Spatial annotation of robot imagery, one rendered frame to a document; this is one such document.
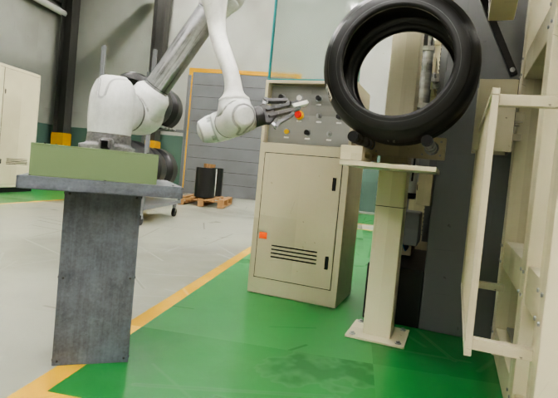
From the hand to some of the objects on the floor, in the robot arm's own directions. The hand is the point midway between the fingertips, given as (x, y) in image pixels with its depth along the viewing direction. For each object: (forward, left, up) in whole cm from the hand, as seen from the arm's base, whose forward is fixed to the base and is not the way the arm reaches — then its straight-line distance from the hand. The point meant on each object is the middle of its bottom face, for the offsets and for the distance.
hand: (299, 105), depth 177 cm
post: (+58, +25, -100) cm, 118 cm away
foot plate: (+58, +25, -100) cm, 118 cm away
